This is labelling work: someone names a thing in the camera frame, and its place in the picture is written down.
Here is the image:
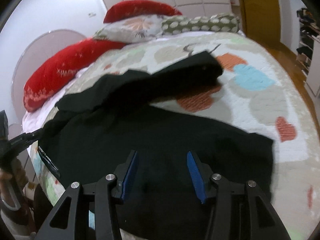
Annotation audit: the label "large red pillow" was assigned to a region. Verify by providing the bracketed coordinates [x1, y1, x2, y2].
[23, 38, 126, 112]

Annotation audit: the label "left hand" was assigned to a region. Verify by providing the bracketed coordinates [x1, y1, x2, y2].
[1, 157, 29, 225]

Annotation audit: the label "white shelf unit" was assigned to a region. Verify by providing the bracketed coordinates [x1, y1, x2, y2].
[296, 8, 319, 96]

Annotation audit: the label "white round headboard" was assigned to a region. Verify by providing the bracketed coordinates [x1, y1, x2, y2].
[11, 29, 86, 124]

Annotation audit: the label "wooden door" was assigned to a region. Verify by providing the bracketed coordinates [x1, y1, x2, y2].
[239, 0, 281, 45]

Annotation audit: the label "heart patterned quilt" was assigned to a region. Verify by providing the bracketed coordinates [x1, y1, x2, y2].
[32, 31, 320, 240]

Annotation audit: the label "black pants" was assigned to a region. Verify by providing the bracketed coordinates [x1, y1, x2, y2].
[38, 51, 273, 239]

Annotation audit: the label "floral grey pillow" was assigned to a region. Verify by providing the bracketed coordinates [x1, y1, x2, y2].
[93, 14, 164, 43]

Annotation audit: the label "green spotted pillow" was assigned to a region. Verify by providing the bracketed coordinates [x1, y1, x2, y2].
[162, 13, 240, 35]

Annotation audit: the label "pink bed sheet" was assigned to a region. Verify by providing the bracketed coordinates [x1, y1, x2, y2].
[22, 67, 89, 133]

